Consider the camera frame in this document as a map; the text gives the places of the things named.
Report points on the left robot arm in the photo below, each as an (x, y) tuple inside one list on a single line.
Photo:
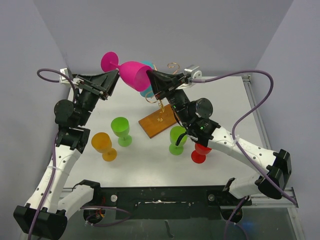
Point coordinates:
[(45, 214)]

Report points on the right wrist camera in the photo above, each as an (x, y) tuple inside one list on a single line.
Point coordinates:
[(191, 72)]

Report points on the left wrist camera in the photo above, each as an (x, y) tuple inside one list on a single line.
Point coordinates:
[(65, 75)]

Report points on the red wine glass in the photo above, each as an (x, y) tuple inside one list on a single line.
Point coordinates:
[(200, 153)]

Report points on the green wine glass right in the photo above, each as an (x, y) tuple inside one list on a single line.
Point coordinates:
[(178, 138)]

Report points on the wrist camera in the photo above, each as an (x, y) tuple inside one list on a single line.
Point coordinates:
[(191, 72), (65, 75)]

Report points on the orange wine glass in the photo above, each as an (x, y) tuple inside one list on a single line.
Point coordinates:
[(102, 143)]

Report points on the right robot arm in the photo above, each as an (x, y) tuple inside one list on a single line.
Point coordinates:
[(274, 168)]

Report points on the green wine glass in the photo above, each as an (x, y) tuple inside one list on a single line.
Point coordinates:
[(178, 138), (121, 128)]

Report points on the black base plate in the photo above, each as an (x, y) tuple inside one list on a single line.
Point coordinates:
[(164, 203)]

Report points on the wooden rack base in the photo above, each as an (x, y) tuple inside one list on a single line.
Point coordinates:
[(158, 121)]

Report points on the green wine glass left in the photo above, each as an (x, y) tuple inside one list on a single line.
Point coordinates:
[(121, 128)]

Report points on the blue wine glass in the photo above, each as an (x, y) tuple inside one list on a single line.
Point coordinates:
[(148, 92)]

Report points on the magenta wine glass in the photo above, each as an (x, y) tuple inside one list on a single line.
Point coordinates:
[(133, 73)]

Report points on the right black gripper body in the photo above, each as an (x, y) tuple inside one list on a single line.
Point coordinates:
[(177, 98)]

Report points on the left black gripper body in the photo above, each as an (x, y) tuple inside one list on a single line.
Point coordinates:
[(88, 98)]

